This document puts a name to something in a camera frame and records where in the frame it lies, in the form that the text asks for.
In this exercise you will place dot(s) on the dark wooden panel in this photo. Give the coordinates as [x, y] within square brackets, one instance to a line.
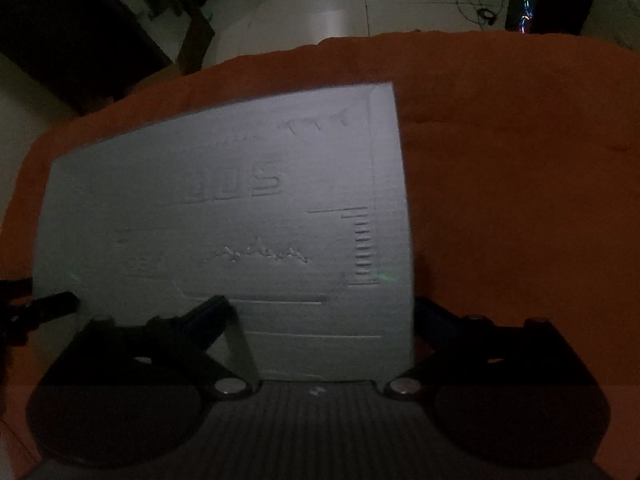
[196, 42]

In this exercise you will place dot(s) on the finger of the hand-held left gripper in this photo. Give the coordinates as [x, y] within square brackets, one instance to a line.
[50, 307]

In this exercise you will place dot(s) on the orange blanket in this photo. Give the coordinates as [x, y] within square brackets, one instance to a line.
[525, 185]

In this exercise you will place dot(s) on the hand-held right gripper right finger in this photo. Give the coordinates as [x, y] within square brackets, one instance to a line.
[435, 320]

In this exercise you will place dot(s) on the white embossed box lid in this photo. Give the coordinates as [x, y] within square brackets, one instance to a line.
[200, 185]

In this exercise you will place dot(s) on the dark wardrobe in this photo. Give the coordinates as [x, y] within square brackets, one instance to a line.
[60, 20]

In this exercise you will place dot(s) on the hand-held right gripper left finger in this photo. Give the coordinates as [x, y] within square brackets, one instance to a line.
[210, 315]

